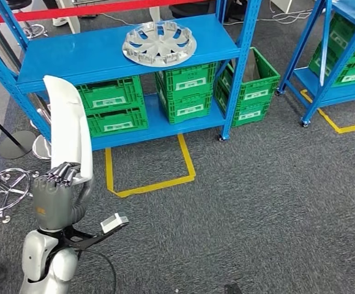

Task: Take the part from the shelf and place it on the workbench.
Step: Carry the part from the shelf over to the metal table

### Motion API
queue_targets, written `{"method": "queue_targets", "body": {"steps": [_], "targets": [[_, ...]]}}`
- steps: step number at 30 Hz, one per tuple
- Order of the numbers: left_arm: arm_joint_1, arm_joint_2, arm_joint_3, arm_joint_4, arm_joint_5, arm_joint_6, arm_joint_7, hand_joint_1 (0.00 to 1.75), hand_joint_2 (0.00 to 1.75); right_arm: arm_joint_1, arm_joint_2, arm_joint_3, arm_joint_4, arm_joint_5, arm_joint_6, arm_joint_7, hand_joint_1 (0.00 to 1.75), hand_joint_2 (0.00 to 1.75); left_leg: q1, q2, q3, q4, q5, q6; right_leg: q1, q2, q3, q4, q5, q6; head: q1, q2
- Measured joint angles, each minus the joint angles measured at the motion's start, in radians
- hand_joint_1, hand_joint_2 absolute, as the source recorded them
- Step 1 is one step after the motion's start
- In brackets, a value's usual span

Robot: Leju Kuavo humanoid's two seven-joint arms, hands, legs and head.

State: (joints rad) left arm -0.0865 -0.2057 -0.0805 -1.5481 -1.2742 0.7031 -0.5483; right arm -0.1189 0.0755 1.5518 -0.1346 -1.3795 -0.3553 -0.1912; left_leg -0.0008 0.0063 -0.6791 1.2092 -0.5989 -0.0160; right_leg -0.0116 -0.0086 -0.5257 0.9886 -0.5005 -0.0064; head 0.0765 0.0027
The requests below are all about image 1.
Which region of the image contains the black stanchion post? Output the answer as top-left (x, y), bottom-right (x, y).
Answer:
top-left (0, 104), bottom-right (36, 160)

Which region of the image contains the brown cardboard insert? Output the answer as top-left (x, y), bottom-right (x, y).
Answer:
top-left (243, 50), bottom-right (261, 83)

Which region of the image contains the blue metal shelf rack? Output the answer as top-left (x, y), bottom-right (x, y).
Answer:
top-left (275, 0), bottom-right (355, 128)
top-left (0, 0), bottom-right (262, 152)

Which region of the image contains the grey plastic wheel cover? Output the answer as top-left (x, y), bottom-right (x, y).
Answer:
top-left (122, 21), bottom-right (197, 68)

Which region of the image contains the white curved plastic part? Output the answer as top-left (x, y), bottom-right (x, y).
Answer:
top-left (42, 75), bottom-right (94, 186)

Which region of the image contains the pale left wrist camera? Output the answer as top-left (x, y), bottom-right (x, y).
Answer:
top-left (100, 213), bottom-right (130, 235)

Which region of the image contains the red barrier tape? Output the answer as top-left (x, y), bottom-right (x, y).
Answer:
top-left (0, 0), bottom-right (209, 24)

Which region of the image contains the chrome stanchion post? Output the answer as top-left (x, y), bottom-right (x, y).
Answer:
top-left (0, 11), bottom-right (52, 160)

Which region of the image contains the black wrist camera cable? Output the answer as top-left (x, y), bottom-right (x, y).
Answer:
top-left (78, 247), bottom-right (117, 294)

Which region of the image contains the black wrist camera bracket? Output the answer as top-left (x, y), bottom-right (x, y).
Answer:
top-left (53, 225), bottom-right (117, 251)

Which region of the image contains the thin white cable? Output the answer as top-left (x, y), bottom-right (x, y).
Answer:
top-left (99, 12), bottom-right (135, 26)
top-left (224, 0), bottom-right (314, 26)

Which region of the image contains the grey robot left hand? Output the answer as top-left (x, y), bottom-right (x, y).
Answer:
top-left (32, 162), bottom-right (94, 233)

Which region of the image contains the white desk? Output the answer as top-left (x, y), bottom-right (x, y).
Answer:
top-left (57, 0), bottom-right (162, 34)

